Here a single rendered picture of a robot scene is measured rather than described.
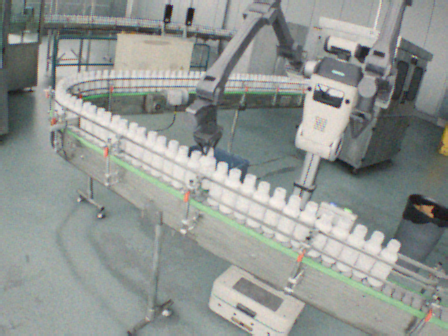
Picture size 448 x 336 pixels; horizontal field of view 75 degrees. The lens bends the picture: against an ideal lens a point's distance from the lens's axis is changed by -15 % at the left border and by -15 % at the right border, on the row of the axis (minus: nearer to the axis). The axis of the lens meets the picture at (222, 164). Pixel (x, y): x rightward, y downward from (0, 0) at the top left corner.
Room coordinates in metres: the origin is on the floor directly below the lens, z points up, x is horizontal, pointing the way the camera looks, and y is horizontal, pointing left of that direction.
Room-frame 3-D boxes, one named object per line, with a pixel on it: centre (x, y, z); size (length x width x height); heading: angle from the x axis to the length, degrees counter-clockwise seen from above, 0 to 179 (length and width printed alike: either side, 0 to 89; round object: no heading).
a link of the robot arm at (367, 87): (1.03, -0.40, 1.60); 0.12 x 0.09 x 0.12; 152
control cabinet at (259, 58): (7.51, -0.23, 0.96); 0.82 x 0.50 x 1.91; 134
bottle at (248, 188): (1.07, -0.11, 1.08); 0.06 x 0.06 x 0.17
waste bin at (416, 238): (2.30, -1.81, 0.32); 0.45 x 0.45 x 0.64
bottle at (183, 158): (1.20, 0.16, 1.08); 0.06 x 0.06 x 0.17
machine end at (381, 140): (5.17, -1.98, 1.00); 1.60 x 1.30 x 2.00; 134
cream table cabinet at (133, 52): (5.37, 1.45, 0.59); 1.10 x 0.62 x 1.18; 134
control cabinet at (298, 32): (8.13, -0.89, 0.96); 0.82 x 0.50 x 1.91; 134
